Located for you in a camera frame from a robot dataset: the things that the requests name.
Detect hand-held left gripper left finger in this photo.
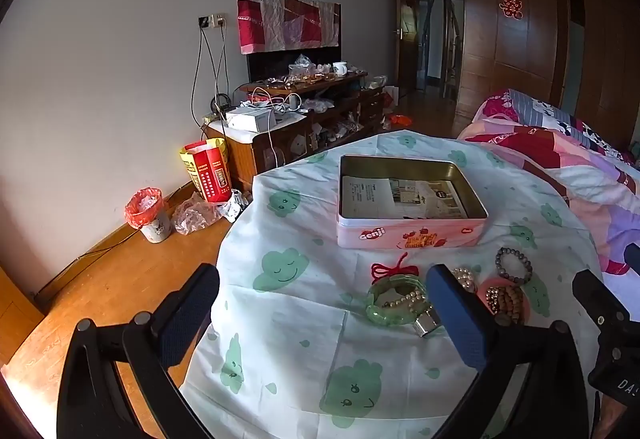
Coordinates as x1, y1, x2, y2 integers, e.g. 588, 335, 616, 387
56, 263, 221, 439

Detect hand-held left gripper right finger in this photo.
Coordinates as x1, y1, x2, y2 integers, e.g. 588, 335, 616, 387
425, 263, 601, 439

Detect silver metal ring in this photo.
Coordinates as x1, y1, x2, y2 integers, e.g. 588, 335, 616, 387
414, 310, 444, 338

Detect pink round dish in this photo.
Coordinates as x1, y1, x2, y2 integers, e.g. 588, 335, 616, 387
476, 276, 531, 326

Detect wooden bead bracelet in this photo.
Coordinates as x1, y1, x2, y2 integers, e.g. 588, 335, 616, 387
485, 285, 525, 318

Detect red knotted cord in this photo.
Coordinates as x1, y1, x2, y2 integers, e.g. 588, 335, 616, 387
371, 251, 419, 282

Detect green jade bangle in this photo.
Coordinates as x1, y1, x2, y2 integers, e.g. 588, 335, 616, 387
365, 275, 434, 326

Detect pink tin box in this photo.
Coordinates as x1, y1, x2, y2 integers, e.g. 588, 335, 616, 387
336, 154, 489, 250

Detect clear crumpled plastic bag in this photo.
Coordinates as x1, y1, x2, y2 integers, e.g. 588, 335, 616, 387
172, 192, 224, 236

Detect trash bin with red bag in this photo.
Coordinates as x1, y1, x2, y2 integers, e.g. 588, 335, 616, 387
125, 188, 173, 244

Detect pink patchwork quilt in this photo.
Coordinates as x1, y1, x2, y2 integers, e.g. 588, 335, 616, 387
457, 88, 640, 320

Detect white green cloud tablecloth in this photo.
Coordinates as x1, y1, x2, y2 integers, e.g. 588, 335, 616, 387
179, 129, 609, 439

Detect red yellow paper bag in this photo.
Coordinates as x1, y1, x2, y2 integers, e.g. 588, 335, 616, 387
180, 139, 234, 204

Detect wooden television cabinet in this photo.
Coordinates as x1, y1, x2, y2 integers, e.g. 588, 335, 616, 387
202, 72, 386, 194

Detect white cardboard box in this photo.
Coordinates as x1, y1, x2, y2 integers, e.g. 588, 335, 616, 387
226, 108, 275, 133

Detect wooden wardrobe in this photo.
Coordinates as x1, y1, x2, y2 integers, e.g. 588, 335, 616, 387
452, 0, 632, 142

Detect black television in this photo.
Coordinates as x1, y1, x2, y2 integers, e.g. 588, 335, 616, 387
246, 44, 343, 85

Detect red pink dust cloth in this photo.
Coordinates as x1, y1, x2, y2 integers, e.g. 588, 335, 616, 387
236, 0, 343, 55

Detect small pearl bracelet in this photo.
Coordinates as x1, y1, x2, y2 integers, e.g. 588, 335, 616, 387
452, 267, 479, 294

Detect dark grey bead bracelet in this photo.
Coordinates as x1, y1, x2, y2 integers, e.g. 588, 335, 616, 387
495, 246, 534, 284

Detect hanging power cables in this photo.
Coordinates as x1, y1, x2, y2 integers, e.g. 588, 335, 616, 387
191, 26, 232, 121

